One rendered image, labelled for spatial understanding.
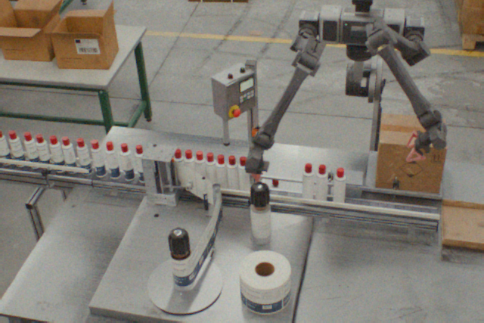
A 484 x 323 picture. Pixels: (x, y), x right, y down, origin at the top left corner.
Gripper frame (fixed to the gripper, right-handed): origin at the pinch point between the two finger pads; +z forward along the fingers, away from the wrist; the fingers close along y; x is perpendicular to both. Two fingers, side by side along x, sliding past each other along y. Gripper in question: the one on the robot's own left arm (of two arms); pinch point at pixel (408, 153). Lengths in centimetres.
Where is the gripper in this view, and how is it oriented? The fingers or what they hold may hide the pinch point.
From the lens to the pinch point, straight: 295.3
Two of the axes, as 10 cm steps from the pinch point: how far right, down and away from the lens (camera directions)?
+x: 7.9, 5.6, 2.5
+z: -5.9, 5.6, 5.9
